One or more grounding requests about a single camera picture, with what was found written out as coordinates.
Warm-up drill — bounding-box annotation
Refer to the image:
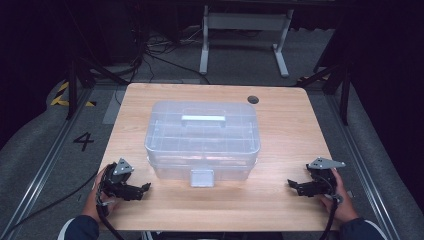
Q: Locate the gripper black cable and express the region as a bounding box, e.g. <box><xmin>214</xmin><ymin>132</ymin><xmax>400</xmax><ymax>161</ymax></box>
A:
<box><xmin>95</xmin><ymin>194</ymin><xmax>126</xmax><ymax>240</ymax></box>
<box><xmin>318</xmin><ymin>193</ymin><xmax>345</xmax><ymax>240</ymax></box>

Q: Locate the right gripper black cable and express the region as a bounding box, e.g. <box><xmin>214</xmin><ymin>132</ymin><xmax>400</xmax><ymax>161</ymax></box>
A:
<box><xmin>318</xmin><ymin>193</ymin><xmax>345</xmax><ymax>240</ymax></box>

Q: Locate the white metal stand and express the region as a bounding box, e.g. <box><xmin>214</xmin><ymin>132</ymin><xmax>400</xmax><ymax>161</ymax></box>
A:
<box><xmin>198</xmin><ymin>4</ymin><xmax>296</xmax><ymax>79</ymax></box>

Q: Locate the black metal stand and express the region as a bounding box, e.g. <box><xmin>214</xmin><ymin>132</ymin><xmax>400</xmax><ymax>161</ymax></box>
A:
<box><xmin>295</xmin><ymin>58</ymin><xmax>354</xmax><ymax>128</ymax></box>
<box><xmin>63</xmin><ymin>54</ymin><xmax>130</xmax><ymax>122</ymax></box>

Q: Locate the bundle of black cables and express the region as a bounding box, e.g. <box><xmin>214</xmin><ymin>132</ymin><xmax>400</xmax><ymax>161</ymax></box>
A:
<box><xmin>128</xmin><ymin>23</ymin><xmax>212</xmax><ymax>86</ymax></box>

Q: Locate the black floor cable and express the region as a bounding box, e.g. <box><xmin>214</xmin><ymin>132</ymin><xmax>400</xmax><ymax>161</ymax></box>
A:
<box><xmin>0</xmin><ymin>169</ymin><xmax>100</xmax><ymax>238</ymax></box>

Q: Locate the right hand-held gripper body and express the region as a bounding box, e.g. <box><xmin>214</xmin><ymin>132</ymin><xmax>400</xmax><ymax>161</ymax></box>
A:
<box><xmin>304</xmin><ymin>156</ymin><xmax>347</xmax><ymax>198</ymax></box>

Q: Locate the metal floor rail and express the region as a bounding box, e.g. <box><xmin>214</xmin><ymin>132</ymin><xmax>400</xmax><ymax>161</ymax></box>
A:
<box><xmin>0</xmin><ymin>87</ymin><xmax>97</xmax><ymax>236</ymax></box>
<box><xmin>323</xmin><ymin>93</ymin><xmax>403</xmax><ymax>240</ymax></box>

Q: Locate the person's right hand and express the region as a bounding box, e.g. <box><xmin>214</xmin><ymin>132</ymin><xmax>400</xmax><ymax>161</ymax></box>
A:
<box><xmin>319</xmin><ymin>167</ymin><xmax>360</xmax><ymax>224</ymax></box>

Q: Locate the person's left hand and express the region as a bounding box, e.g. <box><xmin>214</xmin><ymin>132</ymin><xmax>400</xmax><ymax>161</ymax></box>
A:
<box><xmin>81</xmin><ymin>165</ymin><xmax>118</xmax><ymax>224</ymax></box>

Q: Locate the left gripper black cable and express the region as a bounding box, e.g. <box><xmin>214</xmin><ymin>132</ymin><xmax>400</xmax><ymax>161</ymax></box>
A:
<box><xmin>95</xmin><ymin>194</ymin><xmax>126</xmax><ymax>240</ymax></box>

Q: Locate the clear plastic storage box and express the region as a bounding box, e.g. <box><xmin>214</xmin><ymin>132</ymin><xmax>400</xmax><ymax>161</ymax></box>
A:
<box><xmin>143</xmin><ymin>99</ymin><xmax>262</xmax><ymax>188</ymax></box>

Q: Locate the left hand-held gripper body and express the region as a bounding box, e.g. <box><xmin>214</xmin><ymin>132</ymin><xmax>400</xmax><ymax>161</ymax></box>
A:
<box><xmin>98</xmin><ymin>157</ymin><xmax>136</xmax><ymax>208</ymax></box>

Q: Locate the yellow black floor tape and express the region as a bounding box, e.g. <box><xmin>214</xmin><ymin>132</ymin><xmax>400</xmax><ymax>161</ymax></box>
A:
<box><xmin>49</xmin><ymin>81</ymin><xmax>98</xmax><ymax>108</ymax></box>

